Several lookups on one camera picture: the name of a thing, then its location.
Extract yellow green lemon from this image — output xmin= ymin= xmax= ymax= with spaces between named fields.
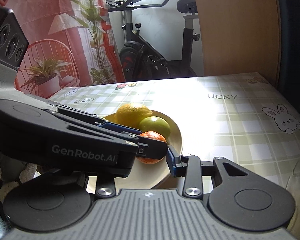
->
xmin=114 ymin=103 xmax=153 ymax=128

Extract small orange tangerine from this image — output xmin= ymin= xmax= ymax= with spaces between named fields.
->
xmin=136 ymin=131 xmax=168 ymax=164

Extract grey gloved left hand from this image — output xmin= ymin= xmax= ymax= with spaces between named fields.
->
xmin=0 ymin=154 xmax=38 ymax=204

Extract pink printed backdrop curtain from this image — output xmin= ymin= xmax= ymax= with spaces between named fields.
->
xmin=0 ymin=0 xmax=125 ymax=98

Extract green checked bunny tablecloth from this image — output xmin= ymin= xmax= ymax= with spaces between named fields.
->
xmin=51 ymin=73 xmax=300 ymax=188

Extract cream round plate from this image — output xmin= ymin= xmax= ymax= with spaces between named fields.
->
xmin=86 ymin=109 xmax=184 ymax=190

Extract green round fruit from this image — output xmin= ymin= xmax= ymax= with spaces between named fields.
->
xmin=138 ymin=116 xmax=171 ymax=139

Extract black exercise bike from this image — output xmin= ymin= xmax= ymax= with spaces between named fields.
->
xmin=105 ymin=0 xmax=201 ymax=82

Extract wooden board panel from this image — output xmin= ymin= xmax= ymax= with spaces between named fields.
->
xmin=196 ymin=0 xmax=281 ymax=85

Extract dark blue curtain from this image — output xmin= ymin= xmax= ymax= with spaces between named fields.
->
xmin=277 ymin=0 xmax=300 ymax=102

